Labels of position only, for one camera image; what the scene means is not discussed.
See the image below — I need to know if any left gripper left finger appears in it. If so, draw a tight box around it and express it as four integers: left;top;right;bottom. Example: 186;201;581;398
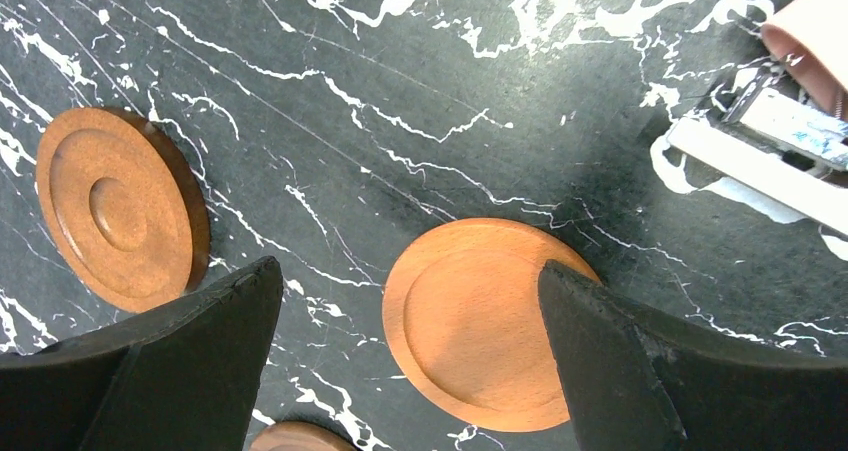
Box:
1;256;284;450

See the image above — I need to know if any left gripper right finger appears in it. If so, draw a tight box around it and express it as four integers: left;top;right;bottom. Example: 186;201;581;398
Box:
538;261;847;450

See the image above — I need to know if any dark brown coaster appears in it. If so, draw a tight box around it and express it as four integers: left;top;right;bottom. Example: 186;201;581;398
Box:
249;421;355;451

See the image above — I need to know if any brown saucer coaster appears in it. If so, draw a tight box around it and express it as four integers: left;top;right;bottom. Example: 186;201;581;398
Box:
36;107;210;313

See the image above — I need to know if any light orange coaster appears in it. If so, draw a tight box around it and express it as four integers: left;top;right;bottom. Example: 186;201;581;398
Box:
382;218;593;432

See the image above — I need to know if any small white stapler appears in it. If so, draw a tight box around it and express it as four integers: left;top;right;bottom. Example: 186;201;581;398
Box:
665;0;848;237

